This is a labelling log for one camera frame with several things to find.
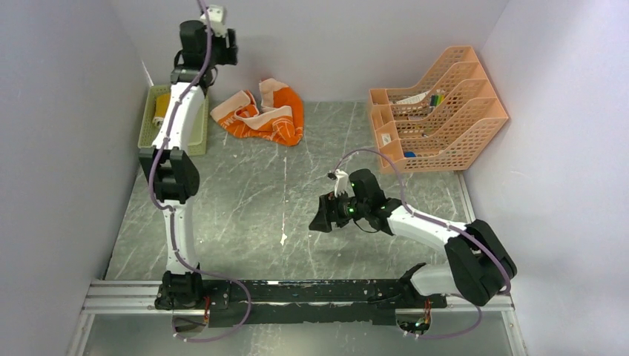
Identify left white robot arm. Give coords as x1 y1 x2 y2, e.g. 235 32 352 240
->
139 19 237 311

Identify green plastic basket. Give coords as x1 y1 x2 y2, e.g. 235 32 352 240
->
137 85 210 156

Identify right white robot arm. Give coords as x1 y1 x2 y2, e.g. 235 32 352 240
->
309 168 517 307

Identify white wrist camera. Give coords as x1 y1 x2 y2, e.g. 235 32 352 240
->
327 169 349 197
207 4 228 37

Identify coloured pens in organizer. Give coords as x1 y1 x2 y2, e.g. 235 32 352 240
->
429 89 447 110

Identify brown yellow bear towel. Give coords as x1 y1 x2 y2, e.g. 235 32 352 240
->
151 93 171 127

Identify white paper in organizer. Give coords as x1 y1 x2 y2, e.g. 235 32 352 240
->
395 91 429 105

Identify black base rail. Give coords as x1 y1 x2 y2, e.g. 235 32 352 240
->
154 279 448 329

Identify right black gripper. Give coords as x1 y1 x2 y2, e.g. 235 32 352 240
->
309 187 369 232

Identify orange plastic file organizer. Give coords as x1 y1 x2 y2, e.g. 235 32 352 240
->
366 46 509 174

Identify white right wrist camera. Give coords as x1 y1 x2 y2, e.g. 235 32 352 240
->
327 169 349 197

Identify orange and cream towel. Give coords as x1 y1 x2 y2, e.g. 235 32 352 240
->
210 78 304 147

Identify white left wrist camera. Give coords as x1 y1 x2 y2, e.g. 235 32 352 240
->
207 4 228 37

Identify aluminium frame rail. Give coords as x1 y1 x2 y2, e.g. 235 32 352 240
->
81 279 515 315

